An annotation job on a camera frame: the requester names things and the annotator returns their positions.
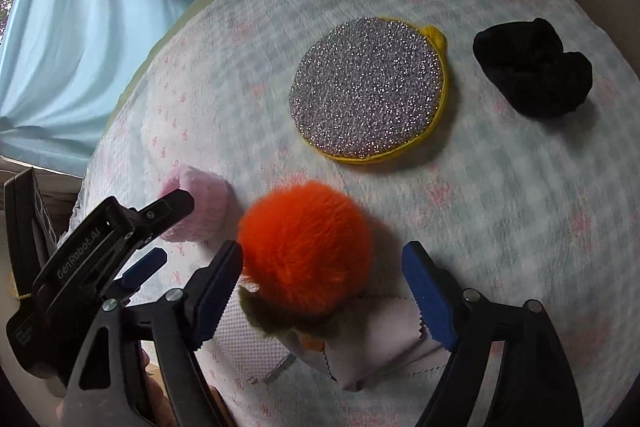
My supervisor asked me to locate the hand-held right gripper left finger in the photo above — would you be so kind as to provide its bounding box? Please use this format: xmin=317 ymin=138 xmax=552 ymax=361
xmin=62 ymin=241 xmax=246 ymax=427

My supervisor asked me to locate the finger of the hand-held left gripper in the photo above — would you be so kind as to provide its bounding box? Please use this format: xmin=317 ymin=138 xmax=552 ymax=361
xmin=112 ymin=248 xmax=169 ymax=295
xmin=132 ymin=188 xmax=195 ymax=242

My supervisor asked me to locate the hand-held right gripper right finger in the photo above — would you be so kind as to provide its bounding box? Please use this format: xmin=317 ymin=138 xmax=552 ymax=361
xmin=401 ymin=241 xmax=586 ymax=427

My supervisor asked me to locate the pink fluffy scrunchie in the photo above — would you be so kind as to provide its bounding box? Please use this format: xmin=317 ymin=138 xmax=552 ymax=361
xmin=157 ymin=164 xmax=235 ymax=243

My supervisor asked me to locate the orange fluffy pompom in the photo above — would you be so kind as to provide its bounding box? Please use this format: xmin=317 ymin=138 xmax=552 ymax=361
xmin=236 ymin=179 xmax=375 ymax=339

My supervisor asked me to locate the white embossed cloth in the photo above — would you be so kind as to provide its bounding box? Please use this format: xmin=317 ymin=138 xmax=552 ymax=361
xmin=212 ymin=287 xmax=296 ymax=383

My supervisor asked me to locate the grey wiping cloth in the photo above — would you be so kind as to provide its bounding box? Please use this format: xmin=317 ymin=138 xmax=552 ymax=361
xmin=295 ymin=297 xmax=453 ymax=393

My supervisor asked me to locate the checked printed blanket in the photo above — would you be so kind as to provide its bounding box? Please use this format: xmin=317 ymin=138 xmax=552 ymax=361
xmin=75 ymin=0 xmax=640 ymax=427

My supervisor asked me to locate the light blue curtain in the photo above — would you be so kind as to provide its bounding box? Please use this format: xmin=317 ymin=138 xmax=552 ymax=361
xmin=0 ymin=0 xmax=210 ymax=165

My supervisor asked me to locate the round silver scouring pad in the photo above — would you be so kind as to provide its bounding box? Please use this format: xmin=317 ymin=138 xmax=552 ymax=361
xmin=289 ymin=16 xmax=453 ymax=165

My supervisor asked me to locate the black fluffy scrunchie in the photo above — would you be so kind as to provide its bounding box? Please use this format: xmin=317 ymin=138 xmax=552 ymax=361
xmin=472 ymin=17 xmax=594 ymax=118

